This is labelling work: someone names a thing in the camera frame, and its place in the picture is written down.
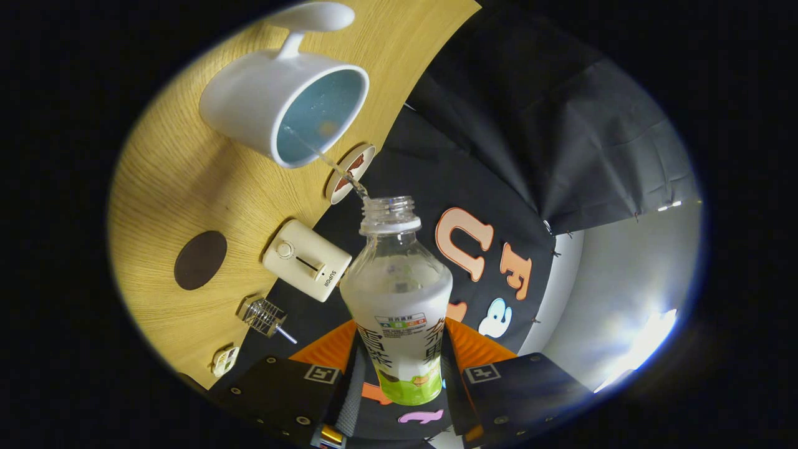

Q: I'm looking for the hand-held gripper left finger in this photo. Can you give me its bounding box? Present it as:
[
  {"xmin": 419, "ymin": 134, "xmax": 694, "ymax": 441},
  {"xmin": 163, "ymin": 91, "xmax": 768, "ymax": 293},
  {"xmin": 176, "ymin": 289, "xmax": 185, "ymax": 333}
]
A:
[{"xmin": 209, "ymin": 319, "xmax": 359, "ymax": 449}]

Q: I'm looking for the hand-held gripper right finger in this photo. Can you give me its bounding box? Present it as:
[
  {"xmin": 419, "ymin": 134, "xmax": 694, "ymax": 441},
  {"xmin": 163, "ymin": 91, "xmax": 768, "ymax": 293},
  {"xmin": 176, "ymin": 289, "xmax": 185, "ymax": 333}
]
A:
[{"xmin": 444, "ymin": 317, "xmax": 593, "ymax": 447}]

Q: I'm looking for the clear juice bottle white label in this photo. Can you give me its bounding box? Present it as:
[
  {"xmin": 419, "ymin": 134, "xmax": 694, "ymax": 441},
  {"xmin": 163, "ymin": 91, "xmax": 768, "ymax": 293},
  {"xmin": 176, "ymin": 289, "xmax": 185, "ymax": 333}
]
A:
[{"xmin": 340, "ymin": 196, "xmax": 454, "ymax": 406}]

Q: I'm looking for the dark brown round coaster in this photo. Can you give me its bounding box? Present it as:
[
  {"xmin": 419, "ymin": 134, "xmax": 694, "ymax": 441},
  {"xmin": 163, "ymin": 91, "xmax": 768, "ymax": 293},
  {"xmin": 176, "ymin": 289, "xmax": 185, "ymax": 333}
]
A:
[{"xmin": 174, "ymin": 231, "xmax": 228, "ymax": 291}]

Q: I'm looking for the white cup blue inside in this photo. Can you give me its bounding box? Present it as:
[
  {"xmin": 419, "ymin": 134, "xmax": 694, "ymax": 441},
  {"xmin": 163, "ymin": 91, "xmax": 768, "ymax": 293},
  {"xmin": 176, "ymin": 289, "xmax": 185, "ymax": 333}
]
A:
[{"xmin": 199, "ymin": 2, "xmax": 370, "ymax": 170}]

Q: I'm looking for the white divided dish with beans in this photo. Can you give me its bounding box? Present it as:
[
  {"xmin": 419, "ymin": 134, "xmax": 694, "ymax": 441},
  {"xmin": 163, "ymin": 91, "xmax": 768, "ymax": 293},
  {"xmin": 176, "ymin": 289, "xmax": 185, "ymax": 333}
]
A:
[{"xmin": 211, "ymin": 346, "xmax": 240, "ymax": 378}]

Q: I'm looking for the cream toaster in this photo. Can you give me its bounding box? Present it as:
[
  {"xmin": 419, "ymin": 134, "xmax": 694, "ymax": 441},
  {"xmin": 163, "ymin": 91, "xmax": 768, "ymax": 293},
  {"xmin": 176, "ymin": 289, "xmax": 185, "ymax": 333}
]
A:
[{"xmin": 262, "ymin": 219, "xmax": 353, "ymax": 303}]

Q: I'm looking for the wooden table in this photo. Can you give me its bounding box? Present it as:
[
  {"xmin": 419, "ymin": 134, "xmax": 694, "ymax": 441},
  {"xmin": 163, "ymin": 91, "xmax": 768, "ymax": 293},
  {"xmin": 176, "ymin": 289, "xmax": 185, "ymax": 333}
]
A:
[{"xmin": 107, "ymin": 0, "xmax": 482, "ymax": 390}]

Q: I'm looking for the white oval plate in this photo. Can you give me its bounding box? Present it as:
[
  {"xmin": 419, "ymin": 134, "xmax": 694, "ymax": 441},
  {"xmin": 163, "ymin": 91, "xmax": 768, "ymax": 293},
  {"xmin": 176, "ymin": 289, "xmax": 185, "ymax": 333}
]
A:
[{"xmin": 325, "ymin": 143, "xmax": 377, "ymax": 205}]

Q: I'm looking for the metal wire utensil holder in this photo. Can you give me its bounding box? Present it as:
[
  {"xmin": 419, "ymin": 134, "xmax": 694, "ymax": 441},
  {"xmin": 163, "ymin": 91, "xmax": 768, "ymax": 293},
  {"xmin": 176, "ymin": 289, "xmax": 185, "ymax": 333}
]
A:
[{"xmin": 237, "ymin": 296, "xmax": 287, "ymax": 338}]

